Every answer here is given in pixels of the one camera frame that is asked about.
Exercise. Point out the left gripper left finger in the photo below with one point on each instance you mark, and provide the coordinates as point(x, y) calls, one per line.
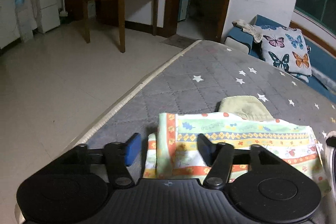
point(118, 157)

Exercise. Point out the crumpled beige cloth on sofa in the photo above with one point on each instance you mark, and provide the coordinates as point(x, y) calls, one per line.
point(253, 30)

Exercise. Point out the grey star tablecloth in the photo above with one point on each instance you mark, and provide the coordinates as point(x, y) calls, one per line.
point(74, 188)

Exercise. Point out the white refrigerator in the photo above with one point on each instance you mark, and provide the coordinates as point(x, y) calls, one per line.
point(47, 15)

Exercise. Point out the colourful patterned child garment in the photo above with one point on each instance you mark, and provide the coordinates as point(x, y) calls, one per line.
point(241, 121)

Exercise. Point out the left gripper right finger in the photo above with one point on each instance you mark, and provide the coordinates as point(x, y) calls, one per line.
point(219, 157)

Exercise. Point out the butterfly print pillow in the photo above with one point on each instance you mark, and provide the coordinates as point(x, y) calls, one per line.
point(285, 48)

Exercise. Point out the water dispenser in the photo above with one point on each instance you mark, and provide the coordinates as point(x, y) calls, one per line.
point(23, 20)

